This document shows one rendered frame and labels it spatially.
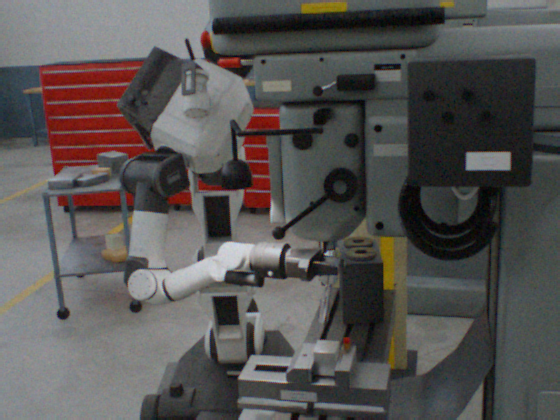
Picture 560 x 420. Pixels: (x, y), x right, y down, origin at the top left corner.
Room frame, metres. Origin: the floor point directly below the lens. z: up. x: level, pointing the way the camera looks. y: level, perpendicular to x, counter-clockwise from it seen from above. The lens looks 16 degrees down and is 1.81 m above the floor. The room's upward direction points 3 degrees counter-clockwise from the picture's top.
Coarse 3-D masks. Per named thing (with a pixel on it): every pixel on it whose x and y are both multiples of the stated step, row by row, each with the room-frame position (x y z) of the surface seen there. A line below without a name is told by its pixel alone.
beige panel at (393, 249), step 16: (384, 240) 3.22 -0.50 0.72; (400, 240) 3.21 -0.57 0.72; (384, 256) 3.22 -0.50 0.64; (400, 256) 3.21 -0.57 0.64; (384, 272) 3.22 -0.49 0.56; (400, 272) 3.21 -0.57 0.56; (384, 288) 3.22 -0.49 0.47; (400, 288) 3.21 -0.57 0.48; (400, 304) 3.21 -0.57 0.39; (400, 320) 3.21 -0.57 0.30; (400, 336) 3.21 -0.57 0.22; (400, 352) 3.21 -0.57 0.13; (416, 352) 3.39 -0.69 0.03; (400, 368) 3.21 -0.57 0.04; (416, 368) 3.21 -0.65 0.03
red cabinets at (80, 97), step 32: (64, 64) 6.72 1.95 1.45; (96, 64) 6.65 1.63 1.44; (128, 64) 6.61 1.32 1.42; (64, 96) 6.69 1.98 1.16; (96, 96) 6.65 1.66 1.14; (64, 128) 6.70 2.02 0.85; (96, 128) 6.66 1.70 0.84; (128, 128) 6.61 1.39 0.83; (256, 128) 6.27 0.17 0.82; (64, 160) 6.71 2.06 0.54; (96, 160) 6.65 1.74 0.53; (256, 160) 6.27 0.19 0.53; (256, 192) 6.28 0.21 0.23
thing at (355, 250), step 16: (352, 240) 2.05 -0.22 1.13; (368, 240) 2.04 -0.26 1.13; (352, 256) 1.90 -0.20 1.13; (368, 256) 1.90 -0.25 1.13; (352, 272) 1.88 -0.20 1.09; (368, 272) 1.88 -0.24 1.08; (352, 288) 1.88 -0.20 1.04; (368, 288) 1.88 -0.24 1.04; (352, 304) 1.88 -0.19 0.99; (368, 304) 1.88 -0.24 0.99; (352, 320) 1.88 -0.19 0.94; (368, 320) 1.88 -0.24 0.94
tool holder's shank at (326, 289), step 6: (324, 288) 1.54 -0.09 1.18; (330, 288) 1.54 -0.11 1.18; (324, 294) 1.55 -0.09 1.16; (330, 294) 1.55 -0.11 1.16; (324, 300) 1.55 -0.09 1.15; (330, 300) 1.56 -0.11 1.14; (324, 306) 1.55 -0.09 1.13; (324, 312) 1.55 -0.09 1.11; (318, 318) 1.56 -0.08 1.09; (324, 318) 1.55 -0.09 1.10
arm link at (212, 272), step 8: (216, 256) 1.69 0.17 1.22; (200, 264) 1.65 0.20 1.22; (208, 264) 1.64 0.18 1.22; (216, 264) 1.68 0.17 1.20; (200, 272) 1.64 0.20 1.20; (208, 272) 1.63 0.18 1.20; (216, 272) 1.66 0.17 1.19; (224, 272) 1.67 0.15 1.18; (208, 280) 1.63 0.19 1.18; (216, 280) 1.64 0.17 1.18
